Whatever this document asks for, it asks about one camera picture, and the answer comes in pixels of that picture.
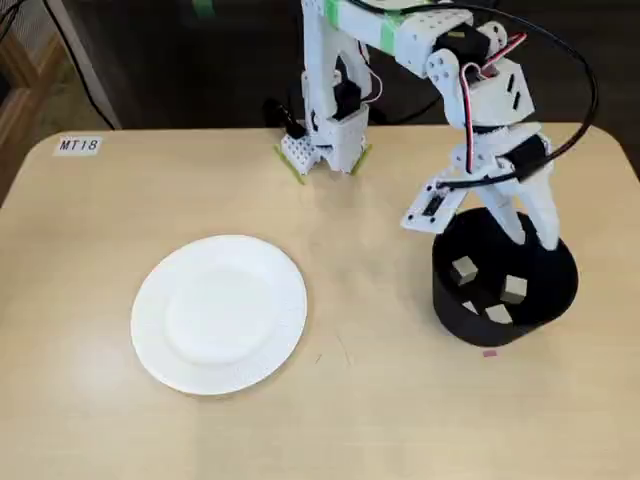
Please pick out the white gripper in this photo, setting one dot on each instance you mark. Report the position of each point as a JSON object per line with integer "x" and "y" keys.
{"x": 505, "y": 145}

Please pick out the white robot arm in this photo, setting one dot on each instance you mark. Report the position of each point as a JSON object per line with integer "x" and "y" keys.
{"x": 330, "y": 50}

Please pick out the black pot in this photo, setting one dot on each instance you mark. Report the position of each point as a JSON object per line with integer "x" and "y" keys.
{"x": 500, "y": 335}

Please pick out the white paper plate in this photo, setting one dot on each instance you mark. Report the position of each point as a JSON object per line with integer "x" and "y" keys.
{"x": 220, "y": 315}

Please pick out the small pink sticker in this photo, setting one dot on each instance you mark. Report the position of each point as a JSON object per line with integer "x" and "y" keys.
{"x": 489, "y": 354}

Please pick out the green tape strip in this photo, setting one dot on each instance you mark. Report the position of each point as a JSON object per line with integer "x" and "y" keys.
{"x": 389, "y": 35}
{"x": 332, "y": 12}

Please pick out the black power plug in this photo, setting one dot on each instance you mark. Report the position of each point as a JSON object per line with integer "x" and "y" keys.
{"x": 285, "y": 117}

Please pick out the green tape piece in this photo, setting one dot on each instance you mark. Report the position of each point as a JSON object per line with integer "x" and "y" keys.
{"x": 204, "y": 7}

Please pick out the white MT18 label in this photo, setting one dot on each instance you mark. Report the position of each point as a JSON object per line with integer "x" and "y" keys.
{"x": 77, "y": 145}

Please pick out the wooden shelf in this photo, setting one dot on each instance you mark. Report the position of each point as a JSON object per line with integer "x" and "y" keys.
{"x": 20, "y": 85}

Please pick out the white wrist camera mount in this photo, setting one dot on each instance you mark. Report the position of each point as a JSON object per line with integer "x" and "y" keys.
{"x": 420, "y": 220}

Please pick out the green robot base plate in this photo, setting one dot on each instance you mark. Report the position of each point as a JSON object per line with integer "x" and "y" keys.
{"x": 290, "y": 165}

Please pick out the grey furniture post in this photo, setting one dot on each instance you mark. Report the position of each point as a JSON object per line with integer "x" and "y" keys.
{"x": 77, "y": 30}

